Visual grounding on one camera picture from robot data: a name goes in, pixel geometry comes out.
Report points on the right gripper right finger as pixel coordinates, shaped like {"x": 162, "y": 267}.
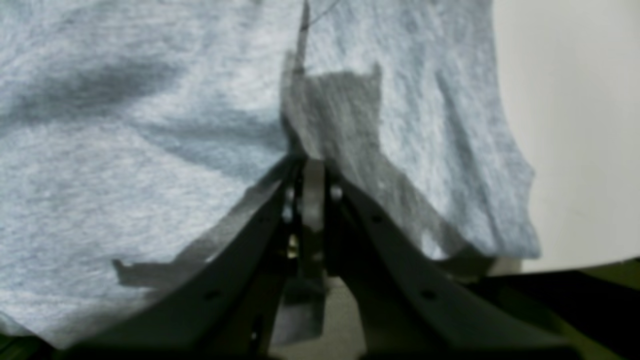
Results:
{"x": 409, "y": 308}

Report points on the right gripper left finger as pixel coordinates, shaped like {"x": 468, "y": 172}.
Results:
{"x": 227, "y": 310}

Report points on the grey T-shirt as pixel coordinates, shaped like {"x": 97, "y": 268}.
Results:
{"x": 139, "y": 136}

